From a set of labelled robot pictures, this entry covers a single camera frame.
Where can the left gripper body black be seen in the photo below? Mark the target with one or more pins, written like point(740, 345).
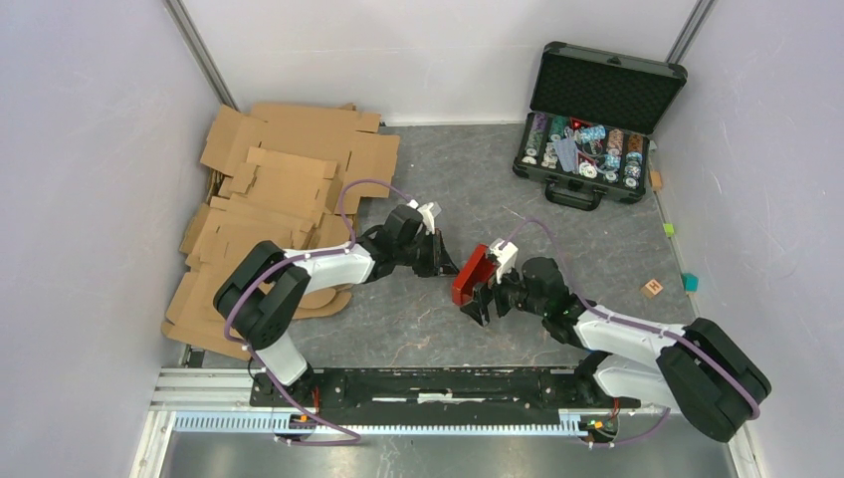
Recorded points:
point(418, 254)

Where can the aluminium frame rail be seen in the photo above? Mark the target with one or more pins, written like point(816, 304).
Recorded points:
point(231, 400)

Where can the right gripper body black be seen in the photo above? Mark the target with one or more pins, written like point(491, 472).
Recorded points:
point(512, 294)

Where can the black poker chip case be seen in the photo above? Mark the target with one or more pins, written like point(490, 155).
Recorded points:
point(589, 122)

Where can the small brown wooden block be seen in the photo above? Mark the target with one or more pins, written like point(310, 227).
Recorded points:
point(656, 180)

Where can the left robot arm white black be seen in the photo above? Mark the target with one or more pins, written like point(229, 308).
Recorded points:
point(260, 297)

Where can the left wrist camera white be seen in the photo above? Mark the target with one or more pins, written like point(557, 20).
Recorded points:
point(428, 213)

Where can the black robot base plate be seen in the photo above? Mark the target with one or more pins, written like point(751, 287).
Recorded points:
point(521, 395)

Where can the red paper box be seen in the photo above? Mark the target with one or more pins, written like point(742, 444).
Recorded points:
point(480, 267)

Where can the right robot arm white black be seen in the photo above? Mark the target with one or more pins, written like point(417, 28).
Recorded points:
point(696, 369)

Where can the teal cube block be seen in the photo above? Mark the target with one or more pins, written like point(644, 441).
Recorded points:
point(690, 282)

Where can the wooden letter block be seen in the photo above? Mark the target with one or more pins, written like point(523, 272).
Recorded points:
point(652, 288)

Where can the stack of flat brown cardboard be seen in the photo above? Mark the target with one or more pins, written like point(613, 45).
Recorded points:
point(286, 173)

